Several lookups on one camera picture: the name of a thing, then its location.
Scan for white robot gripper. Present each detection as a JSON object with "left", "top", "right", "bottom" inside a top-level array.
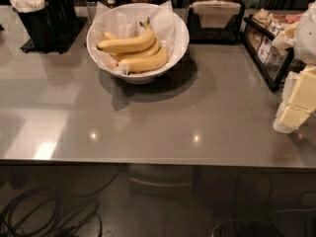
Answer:
[{"left": 278, "top": 2, "right": 316, "bottom": 129}]

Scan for white ceramic bowl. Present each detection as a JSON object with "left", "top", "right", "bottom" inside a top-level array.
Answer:
[{"left": 86, "top": 1, "right": 190, "bottom": 84}]

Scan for small back yellow banana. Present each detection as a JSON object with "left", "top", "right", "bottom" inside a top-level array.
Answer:
[{"left": 103, "top": 32, "right": 119, "bottom": 40}]

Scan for black napkin dispenser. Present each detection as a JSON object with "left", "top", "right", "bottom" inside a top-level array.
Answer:
[{"left": 187, "top": 0, "right": 245, "bottom": 44}]

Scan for brown paper napkin stack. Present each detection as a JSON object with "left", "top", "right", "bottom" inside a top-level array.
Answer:
[{"left": 192, "top": 0, "right": 241, "bottom": 29}]

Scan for black rubber mat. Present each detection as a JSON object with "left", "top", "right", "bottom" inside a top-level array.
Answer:
[{"left": 20, "top": 17, "right": 88, "bottom": 53}]

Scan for black cutlery holder cup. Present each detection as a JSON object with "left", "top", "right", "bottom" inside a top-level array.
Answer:
[{"left": 15, "top": 0, "right": 67, "bottom": 50}]

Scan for black wire condiment rack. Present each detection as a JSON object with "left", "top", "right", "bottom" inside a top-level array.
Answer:
[{"left": 241, "top": 15, "right": 304, "bottom": 92}]

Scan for black floor cables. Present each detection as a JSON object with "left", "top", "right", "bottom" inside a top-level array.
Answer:
[{"left": 0, "top": 168, "right": 120, "bottom": 237}]

